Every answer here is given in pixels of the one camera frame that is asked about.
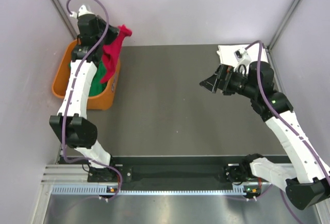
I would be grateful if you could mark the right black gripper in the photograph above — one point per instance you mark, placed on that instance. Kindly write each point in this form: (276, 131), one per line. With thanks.
(226, 72)

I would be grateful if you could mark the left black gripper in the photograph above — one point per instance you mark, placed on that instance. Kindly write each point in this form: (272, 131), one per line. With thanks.
(113, 33)

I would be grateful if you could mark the red polo shirt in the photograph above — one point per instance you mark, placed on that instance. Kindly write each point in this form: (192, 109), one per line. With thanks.
(112, 51)

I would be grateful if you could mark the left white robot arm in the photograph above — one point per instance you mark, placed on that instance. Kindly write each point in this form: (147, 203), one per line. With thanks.
(77, 135)

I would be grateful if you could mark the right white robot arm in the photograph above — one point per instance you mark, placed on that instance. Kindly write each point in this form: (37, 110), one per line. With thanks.
(307, 183)

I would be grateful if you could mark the folded white t shirt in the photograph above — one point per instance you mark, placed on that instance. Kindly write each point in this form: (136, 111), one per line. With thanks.
(227, 55)

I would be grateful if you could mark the green t shirt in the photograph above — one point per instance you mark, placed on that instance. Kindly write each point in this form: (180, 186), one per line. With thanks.
(96, 87)

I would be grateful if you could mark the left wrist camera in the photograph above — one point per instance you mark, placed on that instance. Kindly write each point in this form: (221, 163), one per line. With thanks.
(83, 10)

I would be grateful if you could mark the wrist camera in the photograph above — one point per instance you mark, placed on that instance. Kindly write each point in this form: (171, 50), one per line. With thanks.
(242, 56)
(83, 10)

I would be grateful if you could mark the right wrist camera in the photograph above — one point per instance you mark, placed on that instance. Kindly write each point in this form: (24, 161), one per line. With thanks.
(242, 56)

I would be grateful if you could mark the grey slotted cable duct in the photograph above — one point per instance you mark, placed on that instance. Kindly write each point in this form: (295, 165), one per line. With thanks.
(105, 190)

